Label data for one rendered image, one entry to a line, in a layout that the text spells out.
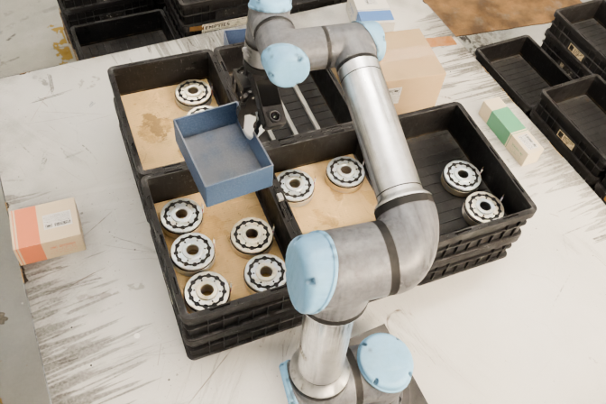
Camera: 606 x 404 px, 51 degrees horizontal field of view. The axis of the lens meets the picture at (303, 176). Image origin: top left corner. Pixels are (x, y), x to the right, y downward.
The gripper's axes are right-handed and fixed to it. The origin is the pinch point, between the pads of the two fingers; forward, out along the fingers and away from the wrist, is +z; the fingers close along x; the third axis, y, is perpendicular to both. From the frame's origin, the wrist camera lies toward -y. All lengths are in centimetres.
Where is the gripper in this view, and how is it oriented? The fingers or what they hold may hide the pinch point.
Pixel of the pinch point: (253, 136)
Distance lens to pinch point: 138.1
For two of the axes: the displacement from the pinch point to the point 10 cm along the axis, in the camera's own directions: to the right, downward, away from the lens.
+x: -9.0, 2.1, -3.8
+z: -1.7, 6.4, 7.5
